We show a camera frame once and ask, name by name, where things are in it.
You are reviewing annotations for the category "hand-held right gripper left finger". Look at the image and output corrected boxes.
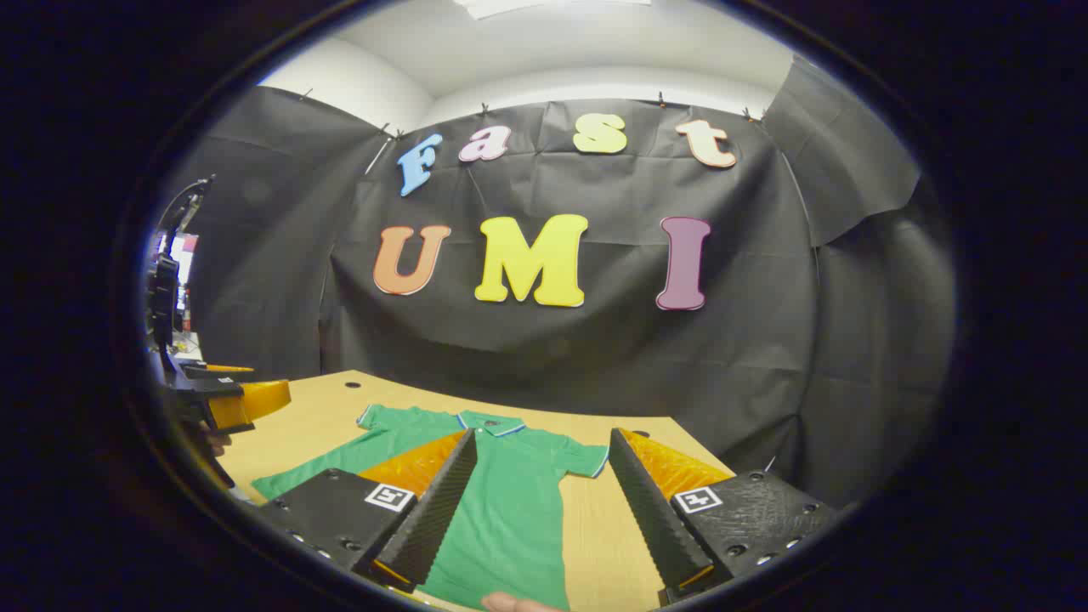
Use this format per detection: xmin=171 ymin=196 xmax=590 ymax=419
xmin=255 ymin=428 xmax=479 ymax=594

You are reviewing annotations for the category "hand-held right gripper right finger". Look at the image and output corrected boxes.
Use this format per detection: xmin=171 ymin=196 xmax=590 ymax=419
xmin=608 ymin=428 xmax=842 ymax=606

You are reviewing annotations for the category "black backdrop cloth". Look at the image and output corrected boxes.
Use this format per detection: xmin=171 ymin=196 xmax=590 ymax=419
xmin=157 ymin=55 xmax=957 ymax=511

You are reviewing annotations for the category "computer monitor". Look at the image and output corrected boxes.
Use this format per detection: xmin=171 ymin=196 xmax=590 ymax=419
xmin=153 ymin=229 xmax=199 ymax=332

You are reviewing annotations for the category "green T-shirt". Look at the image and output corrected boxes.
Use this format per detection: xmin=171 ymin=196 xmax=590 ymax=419
xmin=252 ymin=405 xmax=609 ymax=611

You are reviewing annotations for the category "ceiling light panel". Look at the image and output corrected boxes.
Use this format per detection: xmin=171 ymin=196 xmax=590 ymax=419
xmin=455 ymin=0 xmax=654 ymax=20

